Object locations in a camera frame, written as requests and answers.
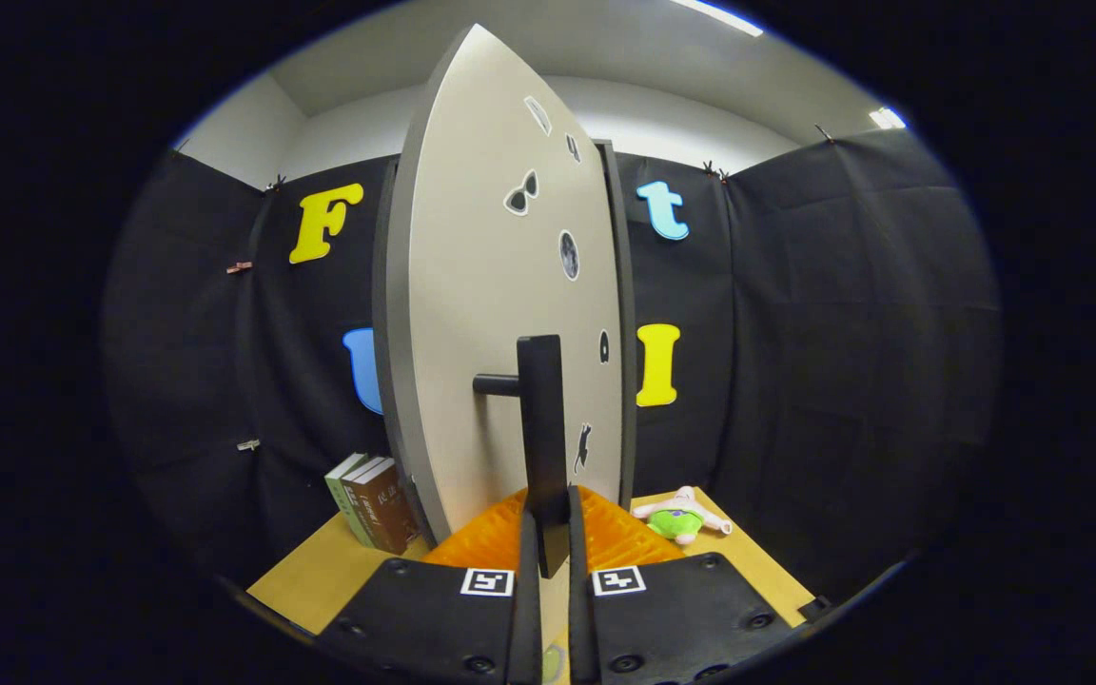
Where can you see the beige cabinet door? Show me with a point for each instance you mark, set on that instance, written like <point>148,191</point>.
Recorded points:
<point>472,285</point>

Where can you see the green and white plush toy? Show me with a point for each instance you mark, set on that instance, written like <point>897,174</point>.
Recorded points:
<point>676,521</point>

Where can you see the black backdrop cloth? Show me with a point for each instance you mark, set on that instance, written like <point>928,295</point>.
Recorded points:
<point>843,362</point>

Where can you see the dark grey cabinet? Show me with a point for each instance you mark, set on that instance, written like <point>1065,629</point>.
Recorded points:
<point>629,285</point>

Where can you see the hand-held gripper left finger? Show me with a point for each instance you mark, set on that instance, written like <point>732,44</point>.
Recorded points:
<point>527,609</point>

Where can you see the black binder clip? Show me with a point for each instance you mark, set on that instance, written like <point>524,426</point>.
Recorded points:
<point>824,133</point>
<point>714,171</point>
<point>274,181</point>

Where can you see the long ceiling light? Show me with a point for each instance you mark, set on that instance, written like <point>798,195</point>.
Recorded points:
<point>724,16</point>

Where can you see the thick brown book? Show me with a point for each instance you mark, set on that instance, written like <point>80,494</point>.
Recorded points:
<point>391,509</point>

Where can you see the green book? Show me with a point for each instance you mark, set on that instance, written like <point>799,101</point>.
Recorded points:
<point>341,499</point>

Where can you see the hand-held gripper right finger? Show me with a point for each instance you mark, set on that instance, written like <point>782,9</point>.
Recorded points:
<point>581,618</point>

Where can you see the small ceiling light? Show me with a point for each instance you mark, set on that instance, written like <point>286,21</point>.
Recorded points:
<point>888,118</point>

